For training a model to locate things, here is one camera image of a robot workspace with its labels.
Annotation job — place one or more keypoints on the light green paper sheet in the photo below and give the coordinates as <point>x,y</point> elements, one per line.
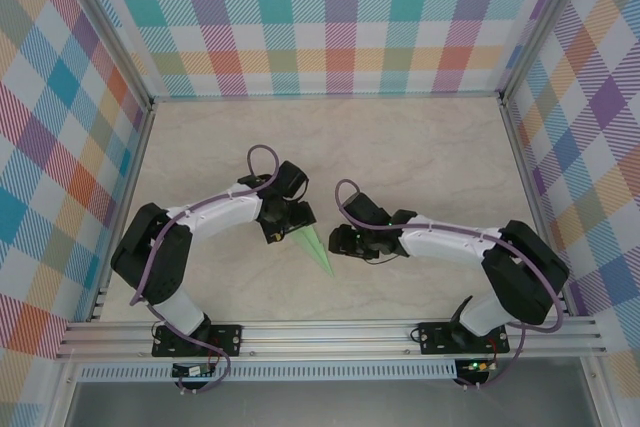
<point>315,249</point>

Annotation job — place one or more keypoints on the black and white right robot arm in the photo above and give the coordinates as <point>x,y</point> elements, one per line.
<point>525,272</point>

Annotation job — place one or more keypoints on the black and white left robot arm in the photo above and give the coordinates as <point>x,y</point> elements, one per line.
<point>150,257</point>

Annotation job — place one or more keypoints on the small right controller board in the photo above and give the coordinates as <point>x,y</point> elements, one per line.
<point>477,366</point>

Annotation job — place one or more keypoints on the black left controller board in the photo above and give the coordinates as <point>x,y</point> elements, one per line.
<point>192,371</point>

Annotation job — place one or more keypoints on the aluminium mounting rail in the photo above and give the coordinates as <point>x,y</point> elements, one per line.
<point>325,339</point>

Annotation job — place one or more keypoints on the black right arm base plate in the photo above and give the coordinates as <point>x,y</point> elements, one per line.
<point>431,342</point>

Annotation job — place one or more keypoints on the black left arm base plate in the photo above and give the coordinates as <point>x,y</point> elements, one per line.
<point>227,339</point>

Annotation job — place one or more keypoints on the aluminium side floor rail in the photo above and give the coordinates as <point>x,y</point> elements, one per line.
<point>131,187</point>
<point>525,187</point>

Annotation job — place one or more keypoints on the aluminium frame post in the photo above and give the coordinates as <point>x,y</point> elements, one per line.
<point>107,27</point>
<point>547,22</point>

